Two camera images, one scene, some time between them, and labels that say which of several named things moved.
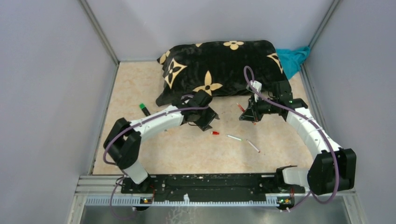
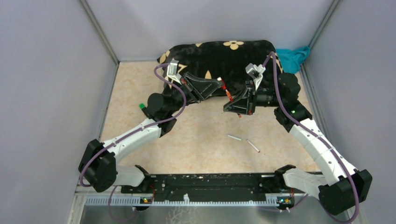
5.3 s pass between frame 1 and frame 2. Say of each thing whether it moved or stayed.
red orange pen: moved
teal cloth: stayed
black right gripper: moved
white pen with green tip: stayed
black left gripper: moved
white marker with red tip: stayed
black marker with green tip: stayed
